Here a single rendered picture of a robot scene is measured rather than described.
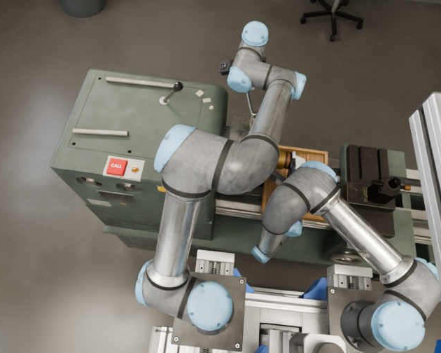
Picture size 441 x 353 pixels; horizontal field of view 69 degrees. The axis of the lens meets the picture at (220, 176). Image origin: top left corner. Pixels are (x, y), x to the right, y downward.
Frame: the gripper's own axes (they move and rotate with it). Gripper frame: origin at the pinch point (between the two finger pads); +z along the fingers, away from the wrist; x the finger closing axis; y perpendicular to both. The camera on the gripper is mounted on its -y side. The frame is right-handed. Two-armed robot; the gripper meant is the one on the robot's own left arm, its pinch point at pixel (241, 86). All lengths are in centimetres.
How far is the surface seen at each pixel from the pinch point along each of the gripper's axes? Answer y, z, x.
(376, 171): 68, 28, -19
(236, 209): 6, 34, -45
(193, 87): -19.0, 3.3, -1.2
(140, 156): -32.4, -5.1, -34.6
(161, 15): -91, 173, 155
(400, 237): 78, 25, -48
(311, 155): 40, 38, -13
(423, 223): 95, 36, -39
